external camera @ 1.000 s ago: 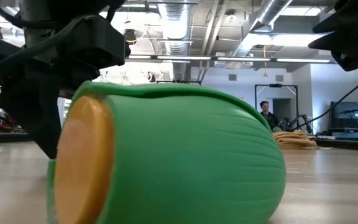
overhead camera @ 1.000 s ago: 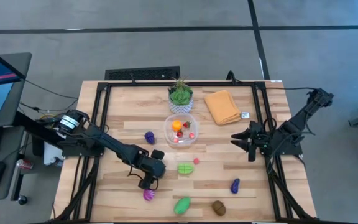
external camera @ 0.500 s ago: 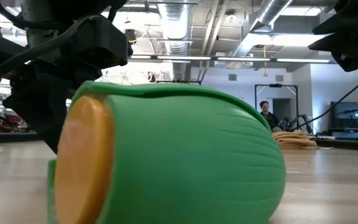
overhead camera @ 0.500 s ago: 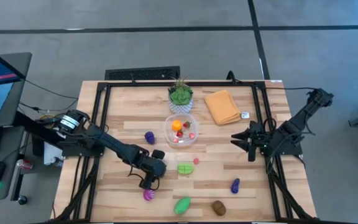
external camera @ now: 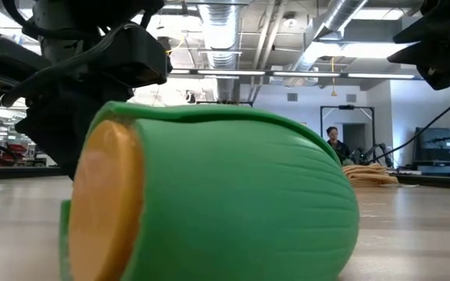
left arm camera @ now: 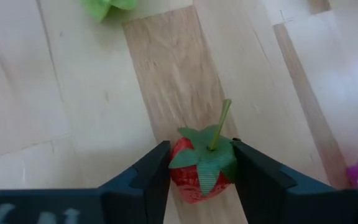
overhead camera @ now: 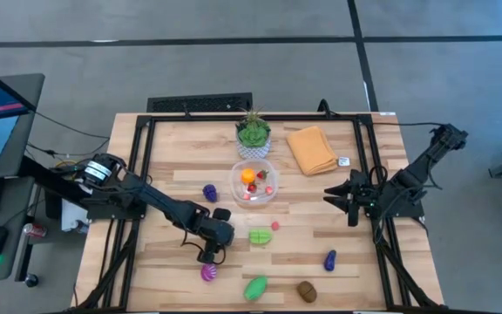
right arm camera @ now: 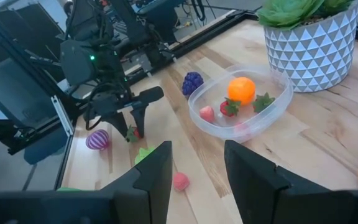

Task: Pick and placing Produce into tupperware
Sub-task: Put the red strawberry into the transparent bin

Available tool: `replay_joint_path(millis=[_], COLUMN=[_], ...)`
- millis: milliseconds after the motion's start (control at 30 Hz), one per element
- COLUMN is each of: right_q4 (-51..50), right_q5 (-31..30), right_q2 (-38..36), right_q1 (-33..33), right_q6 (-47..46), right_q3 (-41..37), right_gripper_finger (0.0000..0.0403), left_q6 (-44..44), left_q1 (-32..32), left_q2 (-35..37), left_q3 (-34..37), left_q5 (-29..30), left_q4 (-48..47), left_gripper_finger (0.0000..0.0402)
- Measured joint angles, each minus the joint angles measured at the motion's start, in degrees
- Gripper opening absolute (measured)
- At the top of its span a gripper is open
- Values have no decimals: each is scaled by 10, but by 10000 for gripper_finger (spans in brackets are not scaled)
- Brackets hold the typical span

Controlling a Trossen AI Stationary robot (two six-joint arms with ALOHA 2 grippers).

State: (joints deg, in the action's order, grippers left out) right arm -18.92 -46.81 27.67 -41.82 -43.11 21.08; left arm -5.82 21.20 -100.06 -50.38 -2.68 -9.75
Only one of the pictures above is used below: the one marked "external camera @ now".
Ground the yellow hanging cord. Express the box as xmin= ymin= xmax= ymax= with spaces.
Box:
xmin=328 ymin=56 xmax=338 ymax=98

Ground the red background machine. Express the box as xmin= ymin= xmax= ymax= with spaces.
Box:
xmin=0 ymin=143 xmax=34 ymax=168

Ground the background equipment cart with monitor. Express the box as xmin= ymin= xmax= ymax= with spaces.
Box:
xmin=412 ymin=126 xmax=450 ymax=179

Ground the green toy melon half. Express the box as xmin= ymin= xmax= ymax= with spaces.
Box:
xmin=59 ymin=100 xmax=361 ymax=281

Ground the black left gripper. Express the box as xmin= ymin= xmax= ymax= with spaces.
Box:
xmin=0 ymin=36 xmax=133 ymax=181

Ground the silver ventilation duct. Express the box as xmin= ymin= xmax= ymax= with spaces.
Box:
xmin=283 ymin=0 xmax=369 ymax=85
xmin=198 ymin=0 xmax=246 ymax=103

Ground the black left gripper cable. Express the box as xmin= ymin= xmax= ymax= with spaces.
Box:
xmin=0 ymin=23 xmax=140 ymax=108

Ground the long ceiling light bar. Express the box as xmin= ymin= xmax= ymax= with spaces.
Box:
xmin=168 ymin=65 xmax=450 ymax=82

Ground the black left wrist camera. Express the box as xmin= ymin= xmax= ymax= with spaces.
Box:
xmin=91 ymin=22 xmax=173 ymax=90

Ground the black background stand frame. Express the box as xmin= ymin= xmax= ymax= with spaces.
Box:
xmin=320 ymin=104 xmax=376 ymax=165

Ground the folded yellow cloth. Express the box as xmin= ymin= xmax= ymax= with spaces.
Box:
xmin=341 ymin=162 xmax=400 ymax=189

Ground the person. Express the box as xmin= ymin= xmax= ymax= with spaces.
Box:
xmin=324 ymin=125 xmax=352 ymax=163

